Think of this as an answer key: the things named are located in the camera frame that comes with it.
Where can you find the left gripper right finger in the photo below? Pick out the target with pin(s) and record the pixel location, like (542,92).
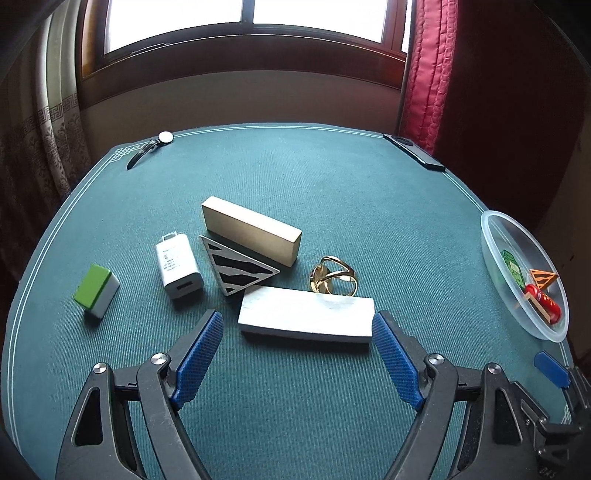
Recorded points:
(494,442)

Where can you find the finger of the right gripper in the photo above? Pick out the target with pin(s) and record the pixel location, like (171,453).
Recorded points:
(558,447)
(570,380)

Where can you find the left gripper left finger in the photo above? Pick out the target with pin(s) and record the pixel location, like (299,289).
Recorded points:
(99,441)

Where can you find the red cylindrical can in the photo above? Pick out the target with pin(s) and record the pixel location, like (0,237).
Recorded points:
(551,308)

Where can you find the orange striped triangular block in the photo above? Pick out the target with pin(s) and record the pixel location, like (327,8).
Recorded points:
(543,279)

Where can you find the green and white tile block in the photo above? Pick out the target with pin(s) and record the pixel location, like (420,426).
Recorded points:
(96,291)

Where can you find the white usb wall charger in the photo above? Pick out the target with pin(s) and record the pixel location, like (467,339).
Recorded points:
(178,269)

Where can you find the zebra striped triangular prism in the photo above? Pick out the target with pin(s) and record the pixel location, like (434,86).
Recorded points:
(233,270)

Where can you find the white rectangular block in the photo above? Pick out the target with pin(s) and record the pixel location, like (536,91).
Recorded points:
(305,315)

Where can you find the gold metal ring puzzle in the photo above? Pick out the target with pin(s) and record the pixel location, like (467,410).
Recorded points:
(332,268)

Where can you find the long light wooden block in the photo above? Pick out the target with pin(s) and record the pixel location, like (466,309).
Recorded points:
(254,231)

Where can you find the orange wooden block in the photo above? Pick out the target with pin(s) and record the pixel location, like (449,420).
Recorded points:
(539,308)

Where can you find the black remote control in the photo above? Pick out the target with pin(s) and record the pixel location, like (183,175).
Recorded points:
(415,152)

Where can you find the beige patterned curtain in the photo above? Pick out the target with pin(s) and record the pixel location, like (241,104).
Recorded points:
(44,152)

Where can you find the red curtain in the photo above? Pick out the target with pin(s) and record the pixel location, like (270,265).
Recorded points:
(496,93)

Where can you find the wooden framed window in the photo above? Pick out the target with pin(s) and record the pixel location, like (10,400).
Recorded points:
(230,47)

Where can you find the wristwatch with black strap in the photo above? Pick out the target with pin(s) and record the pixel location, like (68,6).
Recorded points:
(163,138)

